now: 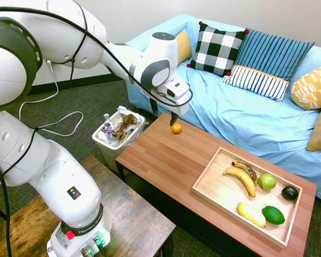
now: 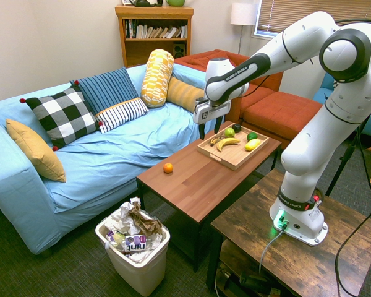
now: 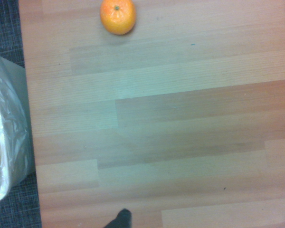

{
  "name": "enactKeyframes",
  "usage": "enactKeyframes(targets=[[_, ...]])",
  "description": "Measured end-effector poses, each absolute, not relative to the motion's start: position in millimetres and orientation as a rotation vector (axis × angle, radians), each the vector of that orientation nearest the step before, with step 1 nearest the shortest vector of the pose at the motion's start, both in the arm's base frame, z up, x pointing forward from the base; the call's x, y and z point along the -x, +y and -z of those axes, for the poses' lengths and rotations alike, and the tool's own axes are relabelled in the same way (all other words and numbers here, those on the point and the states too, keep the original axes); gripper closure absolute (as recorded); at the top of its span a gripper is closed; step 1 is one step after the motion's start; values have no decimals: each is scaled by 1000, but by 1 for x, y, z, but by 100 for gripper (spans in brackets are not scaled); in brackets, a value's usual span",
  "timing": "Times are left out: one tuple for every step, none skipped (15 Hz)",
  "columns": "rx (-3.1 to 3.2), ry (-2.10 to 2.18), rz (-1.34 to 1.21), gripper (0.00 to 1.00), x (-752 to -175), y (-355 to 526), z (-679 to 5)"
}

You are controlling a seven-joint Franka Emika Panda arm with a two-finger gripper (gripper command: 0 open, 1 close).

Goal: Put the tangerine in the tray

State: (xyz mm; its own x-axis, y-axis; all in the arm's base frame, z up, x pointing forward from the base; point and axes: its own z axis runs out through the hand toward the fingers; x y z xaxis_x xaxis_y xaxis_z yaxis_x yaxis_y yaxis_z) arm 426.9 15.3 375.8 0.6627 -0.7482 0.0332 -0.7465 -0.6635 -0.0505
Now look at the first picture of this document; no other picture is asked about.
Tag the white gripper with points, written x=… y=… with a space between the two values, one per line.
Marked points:
x=180 y=107

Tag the orange tangerine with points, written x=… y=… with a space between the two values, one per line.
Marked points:
x=176 y=129

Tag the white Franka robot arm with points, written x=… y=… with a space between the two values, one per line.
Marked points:
x=50 y=166

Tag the light wooden tray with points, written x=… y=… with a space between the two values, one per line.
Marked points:
x=224 y=192

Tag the crumpled brown paper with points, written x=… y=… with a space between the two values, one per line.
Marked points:
x=125 y=125

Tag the crumpled white paper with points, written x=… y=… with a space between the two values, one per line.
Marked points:
x=122 y=112

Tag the reddish wooden coffee table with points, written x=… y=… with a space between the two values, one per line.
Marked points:
x=163 y=158

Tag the clear plastic bottle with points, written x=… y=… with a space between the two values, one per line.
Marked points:
x=106 y=120

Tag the plain mustard yellow cushion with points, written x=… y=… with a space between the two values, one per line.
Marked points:
x=184 y=46

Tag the white trash bin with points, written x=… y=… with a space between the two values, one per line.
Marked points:
x=107 y=152

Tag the light blue sofa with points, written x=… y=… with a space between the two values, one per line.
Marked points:
x=243 y=115

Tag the black white checkered cushion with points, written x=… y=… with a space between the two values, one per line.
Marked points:
x=215 y=51

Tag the white navy striped pillow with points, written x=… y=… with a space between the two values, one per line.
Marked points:
x=256 y=81

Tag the brown spotted overripe banana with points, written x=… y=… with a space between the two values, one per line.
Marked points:
x=247 y=166

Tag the large yellow banana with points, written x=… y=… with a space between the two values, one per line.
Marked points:
x=244 y=178

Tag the dark rustic wooden stand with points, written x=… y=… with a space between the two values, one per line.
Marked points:
x=139 y=214

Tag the green apple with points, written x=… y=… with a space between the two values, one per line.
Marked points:
x=267 y=181

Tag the blue striped cushion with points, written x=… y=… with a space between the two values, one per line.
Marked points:
x=273 y=52

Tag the small smooth yellow banana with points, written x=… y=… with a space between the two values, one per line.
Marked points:
x=251 y=214

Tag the dark avocado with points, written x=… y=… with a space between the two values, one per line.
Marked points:
x=290 y=193

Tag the green lime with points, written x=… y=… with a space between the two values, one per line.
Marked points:
x=273 y=215

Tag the yellow white patterned cushion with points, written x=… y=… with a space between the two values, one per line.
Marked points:
x=311 y=87

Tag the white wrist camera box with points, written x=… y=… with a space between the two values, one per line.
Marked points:
x=177 y=87

